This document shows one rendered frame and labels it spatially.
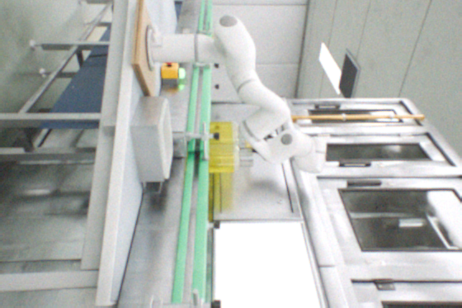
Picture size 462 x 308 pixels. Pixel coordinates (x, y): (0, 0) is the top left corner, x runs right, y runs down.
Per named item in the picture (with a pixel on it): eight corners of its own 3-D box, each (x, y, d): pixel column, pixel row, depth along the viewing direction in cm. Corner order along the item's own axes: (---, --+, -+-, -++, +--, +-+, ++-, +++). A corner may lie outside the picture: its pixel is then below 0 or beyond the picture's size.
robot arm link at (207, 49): (195, 70, 129) (241, 69, 130) (193, 41, 118) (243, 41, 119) (196, 49, 135) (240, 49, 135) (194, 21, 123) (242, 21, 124)
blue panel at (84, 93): (50, 163, 150) (157, 163, 151) (37, 127, 139) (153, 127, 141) (128, 26, 279) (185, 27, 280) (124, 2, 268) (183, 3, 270)
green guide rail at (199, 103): (186, 136, 138) (207, 136, 138) (186, 134, 137) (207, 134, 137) (201, 0, 280) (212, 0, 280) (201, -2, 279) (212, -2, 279)
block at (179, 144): (167, 158, 137) (186, 158, 138) (165, 138, 132) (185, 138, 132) (168, 152, 140) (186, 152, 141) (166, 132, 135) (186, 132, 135)
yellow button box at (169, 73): (161, 83, 165) (177, 83, 165) (159, 68, 161) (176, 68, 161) (162, 76, 171) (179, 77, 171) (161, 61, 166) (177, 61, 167)
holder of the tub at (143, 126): (141, 194, 122) (165, 193, 123) (129, 125, 106) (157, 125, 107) (149, 160, 136) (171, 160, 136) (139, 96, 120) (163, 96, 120)
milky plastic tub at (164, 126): (141, 182, 119) (168, 182, 119) (130, 125, 106) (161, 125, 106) (148, 149, 133) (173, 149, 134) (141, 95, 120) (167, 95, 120)
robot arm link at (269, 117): (226, 96, 117) (242, 131, 110) (259, 69, 112) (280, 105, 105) (247, 109, 128) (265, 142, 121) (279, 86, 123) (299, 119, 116)
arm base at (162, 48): (143, 44, 116) (193, 44, 116) (146, 14, 122) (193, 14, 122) (152, 74, 129) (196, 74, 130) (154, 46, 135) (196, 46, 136)
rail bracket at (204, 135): (186, 162, 139) (219, 161, 139) (184, 125, 129) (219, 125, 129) (187, 156, 141) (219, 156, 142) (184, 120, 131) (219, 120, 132)
